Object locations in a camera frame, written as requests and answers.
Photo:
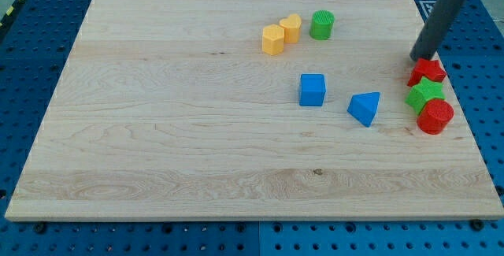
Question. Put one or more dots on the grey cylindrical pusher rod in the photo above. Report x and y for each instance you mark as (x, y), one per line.
(441, 17)

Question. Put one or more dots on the red star block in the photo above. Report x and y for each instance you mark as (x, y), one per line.
(430, 69)

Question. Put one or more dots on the green star block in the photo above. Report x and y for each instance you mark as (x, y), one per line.
(423, 92)

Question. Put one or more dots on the red cylinder block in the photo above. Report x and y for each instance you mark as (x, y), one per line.
(435, 116)

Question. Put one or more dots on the green cylinder block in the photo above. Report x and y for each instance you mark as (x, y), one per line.
(321, 25)

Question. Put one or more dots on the blue triangle block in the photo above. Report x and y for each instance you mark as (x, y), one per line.
(363, 107)

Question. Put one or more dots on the yellow heart block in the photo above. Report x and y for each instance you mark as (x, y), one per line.
(292, 28)

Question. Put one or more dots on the blue cube block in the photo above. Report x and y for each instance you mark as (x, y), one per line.
(312, 89)

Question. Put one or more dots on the yellow hexagon block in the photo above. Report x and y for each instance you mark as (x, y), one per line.
(272, 39)

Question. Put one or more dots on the wooden board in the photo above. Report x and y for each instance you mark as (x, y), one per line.
(169, 110)

